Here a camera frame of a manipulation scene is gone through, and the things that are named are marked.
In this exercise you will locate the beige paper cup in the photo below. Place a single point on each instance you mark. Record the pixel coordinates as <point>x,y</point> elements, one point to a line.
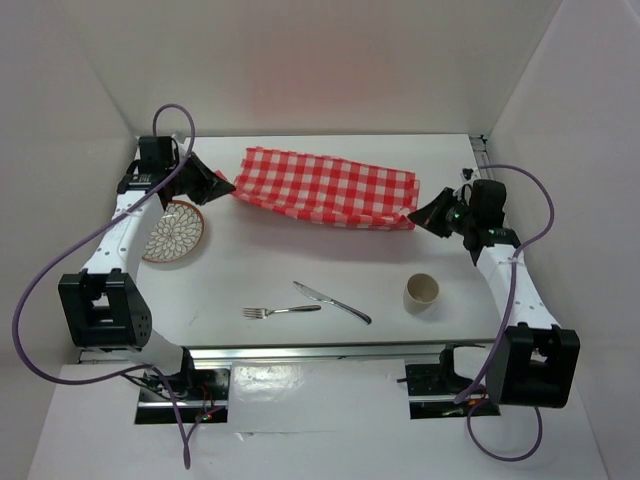
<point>420,292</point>

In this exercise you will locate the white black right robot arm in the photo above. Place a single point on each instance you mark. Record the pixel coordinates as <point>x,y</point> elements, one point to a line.
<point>533,359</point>

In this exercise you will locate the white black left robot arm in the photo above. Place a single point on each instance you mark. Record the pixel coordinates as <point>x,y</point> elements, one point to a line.
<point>103,306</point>

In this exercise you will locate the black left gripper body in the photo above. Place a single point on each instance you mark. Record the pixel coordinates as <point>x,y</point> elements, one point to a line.
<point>191,179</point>

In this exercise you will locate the red white checkered cloth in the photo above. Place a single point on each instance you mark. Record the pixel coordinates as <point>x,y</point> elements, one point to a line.
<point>327,190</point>

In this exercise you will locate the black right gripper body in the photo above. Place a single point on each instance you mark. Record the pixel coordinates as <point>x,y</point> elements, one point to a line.
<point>453,214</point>

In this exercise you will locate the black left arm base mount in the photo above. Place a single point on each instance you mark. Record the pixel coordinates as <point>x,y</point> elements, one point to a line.
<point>201,391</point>

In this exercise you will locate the silver table knife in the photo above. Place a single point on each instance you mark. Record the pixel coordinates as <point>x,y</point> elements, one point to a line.
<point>315,295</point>

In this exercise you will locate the aluminium frame rail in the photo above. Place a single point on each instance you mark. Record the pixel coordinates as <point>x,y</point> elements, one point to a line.
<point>102,231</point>

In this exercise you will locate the silver fork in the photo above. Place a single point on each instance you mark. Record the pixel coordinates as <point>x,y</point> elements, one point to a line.
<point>262,313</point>

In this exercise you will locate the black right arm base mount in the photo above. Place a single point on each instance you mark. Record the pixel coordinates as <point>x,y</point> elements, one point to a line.
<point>431,388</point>

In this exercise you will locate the floral patterned ceramic plate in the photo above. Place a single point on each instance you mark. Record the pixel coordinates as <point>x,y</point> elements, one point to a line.
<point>177,233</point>

